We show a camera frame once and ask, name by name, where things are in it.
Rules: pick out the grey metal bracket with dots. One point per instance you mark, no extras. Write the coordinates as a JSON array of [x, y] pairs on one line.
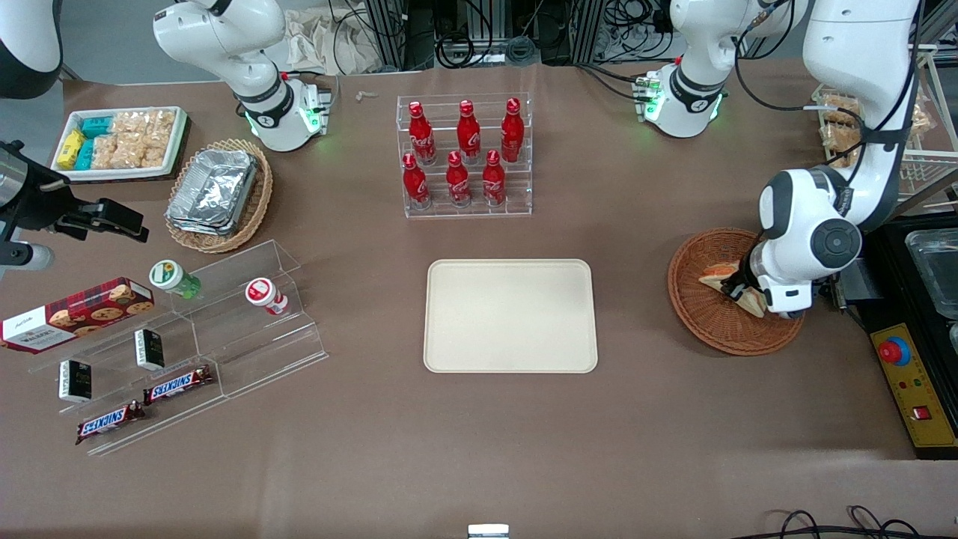
[[861, 288]]

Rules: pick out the Snickers chocolate bar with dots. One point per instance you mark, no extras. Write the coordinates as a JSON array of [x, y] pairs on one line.
[[178, 385], [108, 422]]

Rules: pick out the clear rice cracker bag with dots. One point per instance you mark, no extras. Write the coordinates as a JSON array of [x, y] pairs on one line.
[[161, 123], [105, 152], [131, 151], [156, 153], [129, 123]]

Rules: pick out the small black carton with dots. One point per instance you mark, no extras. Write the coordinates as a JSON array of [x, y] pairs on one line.
[[150, 349], [75, 382]]

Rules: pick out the black machine base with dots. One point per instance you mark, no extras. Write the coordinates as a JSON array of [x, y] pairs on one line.
[[894, 318]]

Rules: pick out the bagged fried snack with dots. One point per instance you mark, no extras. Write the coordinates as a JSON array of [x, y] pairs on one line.
[[838, 123], [922, 118]]

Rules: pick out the red capped drink bottle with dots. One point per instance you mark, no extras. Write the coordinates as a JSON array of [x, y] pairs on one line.
[[262, 293]]

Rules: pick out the yellow control panel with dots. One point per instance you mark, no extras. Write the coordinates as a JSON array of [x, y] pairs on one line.
[[920, 382]]

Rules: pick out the triangular sandwich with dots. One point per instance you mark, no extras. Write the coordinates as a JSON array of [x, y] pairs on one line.
[[715, 278]]

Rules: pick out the red cola bottle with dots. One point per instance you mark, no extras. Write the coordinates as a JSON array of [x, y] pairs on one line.
[[468, 135], [458, 183], [415, 183], [493, 181], [512, 135], [421, 138]]

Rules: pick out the teal snack packet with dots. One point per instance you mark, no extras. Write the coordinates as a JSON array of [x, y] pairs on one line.
[[84, 155], [97, 126]]

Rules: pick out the beige plastic tray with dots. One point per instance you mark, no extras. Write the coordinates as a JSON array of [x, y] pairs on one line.
[[509, 314]]

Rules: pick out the red emergency stop button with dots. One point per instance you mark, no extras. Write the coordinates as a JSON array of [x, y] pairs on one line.
[[894, 352]]

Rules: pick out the white rectangular snack tray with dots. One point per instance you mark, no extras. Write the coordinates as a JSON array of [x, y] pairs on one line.
[[179, 142]]

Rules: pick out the clear glass container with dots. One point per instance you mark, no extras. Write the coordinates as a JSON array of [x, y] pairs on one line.
[[935, 269]]

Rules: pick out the light oval wicker basket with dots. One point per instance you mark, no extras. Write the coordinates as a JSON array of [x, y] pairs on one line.
[[258, 202]]

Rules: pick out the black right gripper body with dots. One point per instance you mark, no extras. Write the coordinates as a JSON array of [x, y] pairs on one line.
[[41, 211]]

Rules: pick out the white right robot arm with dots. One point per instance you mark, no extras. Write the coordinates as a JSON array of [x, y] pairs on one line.
[[224, 37]]

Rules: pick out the green capped drink bottle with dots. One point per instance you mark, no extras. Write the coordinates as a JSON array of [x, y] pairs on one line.
[[168, 275]]

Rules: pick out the crumpled beige paper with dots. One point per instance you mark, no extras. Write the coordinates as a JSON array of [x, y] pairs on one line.
[[314, 45]]

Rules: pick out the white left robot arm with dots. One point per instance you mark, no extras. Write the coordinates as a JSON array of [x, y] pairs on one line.
[[861, 45]]

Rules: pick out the yellow snack packet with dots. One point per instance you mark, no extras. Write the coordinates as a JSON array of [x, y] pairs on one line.
[[70, 150]]

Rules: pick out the brown wicker basket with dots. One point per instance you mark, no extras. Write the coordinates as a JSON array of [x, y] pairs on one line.
[[703, 314]]

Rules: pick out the clear acrylic bottle rack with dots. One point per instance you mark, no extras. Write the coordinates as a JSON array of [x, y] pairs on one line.
[[516, 206]]

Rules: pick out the clear acrylic step display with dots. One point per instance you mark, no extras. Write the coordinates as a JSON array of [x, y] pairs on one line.
[[254, 352]]

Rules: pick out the red tartan cookie box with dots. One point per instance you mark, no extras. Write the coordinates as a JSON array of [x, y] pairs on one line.
[[75, 314]]

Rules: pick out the aluminium foil container stack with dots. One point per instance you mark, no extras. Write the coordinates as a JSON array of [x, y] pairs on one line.
[[213, 191]]

